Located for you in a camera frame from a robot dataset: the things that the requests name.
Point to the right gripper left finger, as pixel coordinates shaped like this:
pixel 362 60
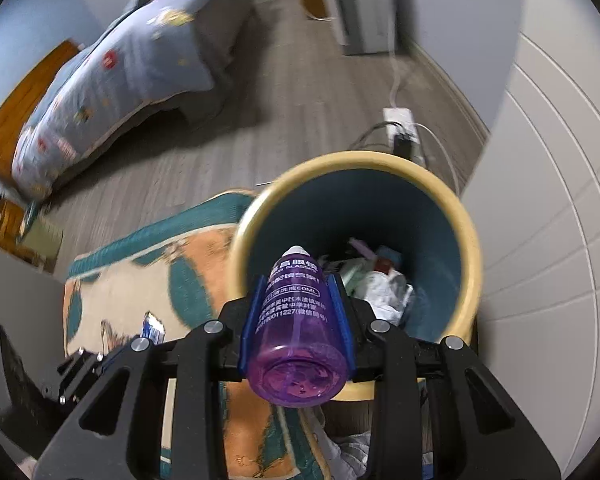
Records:
pixel 115 430

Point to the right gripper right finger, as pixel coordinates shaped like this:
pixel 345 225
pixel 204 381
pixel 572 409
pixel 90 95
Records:
pixel 477 430

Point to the purple plastic bottle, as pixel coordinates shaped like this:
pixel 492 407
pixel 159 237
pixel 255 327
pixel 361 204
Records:
pixel 300 351

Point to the yellow and teal trash bin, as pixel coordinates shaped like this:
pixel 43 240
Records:
pixel 375 206

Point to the silver foil wrapper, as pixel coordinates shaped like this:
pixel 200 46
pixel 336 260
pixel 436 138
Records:
pixel 152 328

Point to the white crumpled tissue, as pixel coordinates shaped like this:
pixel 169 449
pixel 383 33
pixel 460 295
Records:
pixel 388 293

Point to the teal and orange patterned mat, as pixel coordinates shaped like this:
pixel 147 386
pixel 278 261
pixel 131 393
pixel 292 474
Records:
pixel 175 269

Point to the wooden headboard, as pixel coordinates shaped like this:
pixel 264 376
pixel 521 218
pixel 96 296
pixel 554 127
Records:
pixel 20 104

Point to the white power strip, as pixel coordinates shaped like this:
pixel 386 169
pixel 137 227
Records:
pixel 403 139

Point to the bed with blue quilt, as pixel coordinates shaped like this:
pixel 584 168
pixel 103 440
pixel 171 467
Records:
pixel 156 53

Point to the white grey air purifier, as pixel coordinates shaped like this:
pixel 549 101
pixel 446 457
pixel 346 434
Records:
pixel 366 26

